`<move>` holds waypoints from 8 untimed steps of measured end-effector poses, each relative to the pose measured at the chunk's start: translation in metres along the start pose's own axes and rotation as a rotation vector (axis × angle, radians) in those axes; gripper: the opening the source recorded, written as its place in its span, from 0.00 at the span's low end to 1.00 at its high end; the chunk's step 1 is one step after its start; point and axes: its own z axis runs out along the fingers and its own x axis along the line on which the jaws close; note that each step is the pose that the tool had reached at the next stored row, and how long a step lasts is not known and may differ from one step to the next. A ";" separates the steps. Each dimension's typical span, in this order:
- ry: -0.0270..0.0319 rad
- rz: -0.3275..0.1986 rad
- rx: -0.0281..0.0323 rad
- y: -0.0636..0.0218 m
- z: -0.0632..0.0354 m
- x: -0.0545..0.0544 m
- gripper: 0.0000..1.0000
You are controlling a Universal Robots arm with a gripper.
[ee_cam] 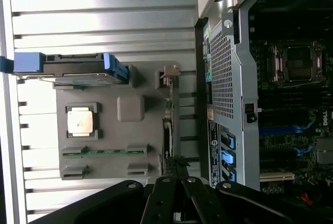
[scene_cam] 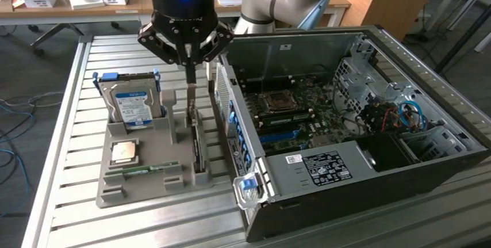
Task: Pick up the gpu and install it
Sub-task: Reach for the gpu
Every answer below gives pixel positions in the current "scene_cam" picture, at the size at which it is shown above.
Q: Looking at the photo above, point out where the blue floor cable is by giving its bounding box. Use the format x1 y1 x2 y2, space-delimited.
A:
0 102 32 219

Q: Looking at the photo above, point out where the grey power supply unit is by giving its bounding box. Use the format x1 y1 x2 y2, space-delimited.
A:
264 141 378 200

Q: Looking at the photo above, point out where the green motherboard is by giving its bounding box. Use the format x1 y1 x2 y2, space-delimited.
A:
229 72 369 158

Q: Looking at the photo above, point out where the loose green RAM stick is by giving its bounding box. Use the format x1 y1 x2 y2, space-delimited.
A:
105 160 181 176

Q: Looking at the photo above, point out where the installed green RAM stick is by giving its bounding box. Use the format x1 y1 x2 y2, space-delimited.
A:
260 112 312 128

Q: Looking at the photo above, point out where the grey parts rack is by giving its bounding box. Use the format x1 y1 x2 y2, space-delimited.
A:
94 89 226 208

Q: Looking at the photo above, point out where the blue case release latch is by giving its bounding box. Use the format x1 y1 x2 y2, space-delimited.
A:
237 178 254 193

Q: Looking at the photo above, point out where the CPU socket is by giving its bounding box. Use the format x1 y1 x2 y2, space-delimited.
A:
264 91 297 114

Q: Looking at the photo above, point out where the blue SATA wire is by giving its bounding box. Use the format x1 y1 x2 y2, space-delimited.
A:
396 101 428 131

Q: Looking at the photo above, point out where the silver chipset heat sink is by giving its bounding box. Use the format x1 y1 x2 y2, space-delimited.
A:
310 135 334 148

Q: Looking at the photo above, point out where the hard disk in blue carrier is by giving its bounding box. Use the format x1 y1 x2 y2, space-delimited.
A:
93 68 161 131

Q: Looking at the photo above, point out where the Nvidia graphics card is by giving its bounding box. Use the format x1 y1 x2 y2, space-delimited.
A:
186 83 210 174

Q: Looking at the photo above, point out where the loose CPU chip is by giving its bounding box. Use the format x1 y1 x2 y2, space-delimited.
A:
109 140 140 166

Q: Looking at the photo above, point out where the black open PC case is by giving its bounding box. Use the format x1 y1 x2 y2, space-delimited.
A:
205 25 491 243

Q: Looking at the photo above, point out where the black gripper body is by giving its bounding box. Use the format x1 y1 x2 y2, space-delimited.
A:
148 0 218 66

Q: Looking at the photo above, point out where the white floor cable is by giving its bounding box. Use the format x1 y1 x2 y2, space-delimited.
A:
0 91 64 108

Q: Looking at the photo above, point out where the silver disk bay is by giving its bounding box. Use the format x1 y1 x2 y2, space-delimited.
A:
400 125 471 162

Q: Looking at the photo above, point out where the wooden cabinet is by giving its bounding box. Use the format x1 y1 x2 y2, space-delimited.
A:
329 0 448 41

